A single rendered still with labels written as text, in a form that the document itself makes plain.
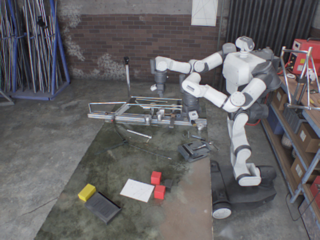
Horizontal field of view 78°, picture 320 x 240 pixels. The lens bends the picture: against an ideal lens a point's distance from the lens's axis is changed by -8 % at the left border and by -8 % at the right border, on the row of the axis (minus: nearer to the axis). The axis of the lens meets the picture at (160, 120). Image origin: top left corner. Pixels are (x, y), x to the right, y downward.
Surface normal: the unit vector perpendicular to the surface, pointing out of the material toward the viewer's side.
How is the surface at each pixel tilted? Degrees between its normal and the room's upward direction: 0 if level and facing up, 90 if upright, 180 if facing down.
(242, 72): 87
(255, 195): 0
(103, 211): 0
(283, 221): 0
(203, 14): 90
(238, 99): 41
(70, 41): 90
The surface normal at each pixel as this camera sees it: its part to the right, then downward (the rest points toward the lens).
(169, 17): -0.15, 0.55
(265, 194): 0.00, -0.83
